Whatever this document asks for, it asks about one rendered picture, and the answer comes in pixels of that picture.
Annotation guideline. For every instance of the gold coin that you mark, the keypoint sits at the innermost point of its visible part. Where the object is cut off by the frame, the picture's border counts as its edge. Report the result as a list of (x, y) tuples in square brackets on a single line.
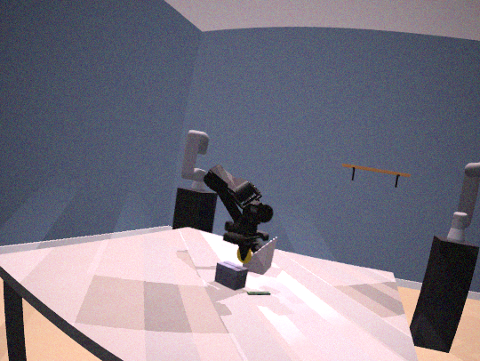
[(248, 257)]

